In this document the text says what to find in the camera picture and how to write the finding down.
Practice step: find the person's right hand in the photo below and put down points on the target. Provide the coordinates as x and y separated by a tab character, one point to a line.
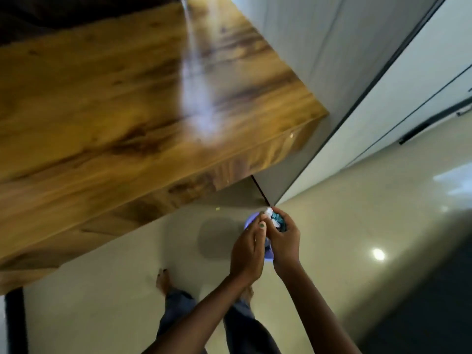
285	247

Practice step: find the person's left hand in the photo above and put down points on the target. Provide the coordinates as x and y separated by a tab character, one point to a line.
247	258

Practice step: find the twisted white paper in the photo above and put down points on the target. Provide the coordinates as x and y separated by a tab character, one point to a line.
269	213

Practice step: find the person's left forearm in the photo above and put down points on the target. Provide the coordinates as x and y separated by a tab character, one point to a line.
199	324

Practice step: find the person's right forearm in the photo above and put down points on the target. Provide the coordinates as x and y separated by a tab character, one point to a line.
317	317

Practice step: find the person's bare foot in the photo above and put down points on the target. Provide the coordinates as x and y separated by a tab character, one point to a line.
163	282
247	294

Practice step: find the blue plastic bin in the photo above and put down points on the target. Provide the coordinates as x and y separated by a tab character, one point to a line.
268	252

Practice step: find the blue denim jeans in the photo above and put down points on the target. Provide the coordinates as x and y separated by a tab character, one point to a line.
247	335

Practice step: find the white cabinet panel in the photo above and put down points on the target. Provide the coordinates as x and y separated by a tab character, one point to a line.
405	88

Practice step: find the dark brown leaf-patterned curtain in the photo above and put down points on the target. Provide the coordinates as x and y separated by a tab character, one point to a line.
55	14

